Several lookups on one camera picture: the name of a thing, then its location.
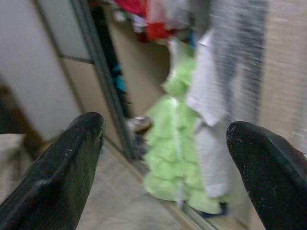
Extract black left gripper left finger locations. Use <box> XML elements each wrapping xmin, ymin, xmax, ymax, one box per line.
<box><xmin>0</xmin><ymin>112</ymin><xmax>106</xmax><ymax>230</ymax></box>

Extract red clothes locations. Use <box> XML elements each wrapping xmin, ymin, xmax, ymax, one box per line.
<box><xmin>115</xmin><ymin>0</ymin><xmax>173</xmax><ymax>44</ymax></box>

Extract teal cloth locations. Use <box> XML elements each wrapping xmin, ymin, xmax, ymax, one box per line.
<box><xmin>111</xmin><ymin>63</ymin><xmax>128</xmax><ymax>93</ymax></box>

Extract green ruffled dress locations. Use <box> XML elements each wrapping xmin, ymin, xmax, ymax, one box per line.
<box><xmin>143</xmin><ymin>39</ymin><xmax>231</xmax><ymax>215</ymax></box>

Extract white hanging garment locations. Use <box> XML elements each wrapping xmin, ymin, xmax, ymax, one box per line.
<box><xmin>186</xmin><ymin>31</ymin><xmax>231</xmax><ymax>198</ymax></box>

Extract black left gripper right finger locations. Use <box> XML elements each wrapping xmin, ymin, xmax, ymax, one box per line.
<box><xmin>226</xmin><ymin>121</ymin><xmax>307</xmax><ymax>230</ymax></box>

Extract frosted wardrobe sliding door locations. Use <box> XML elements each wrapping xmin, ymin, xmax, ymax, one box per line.
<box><xmin>33</xmin><ymin>0</ymin><xmax>135</xmax><ymax>161</ymax></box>

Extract grey hanging garment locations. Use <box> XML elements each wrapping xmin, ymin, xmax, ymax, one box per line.
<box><xmin>208</xmin><ymin>0</ymin><xmax>268</xmax><ymax>125</ymax></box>

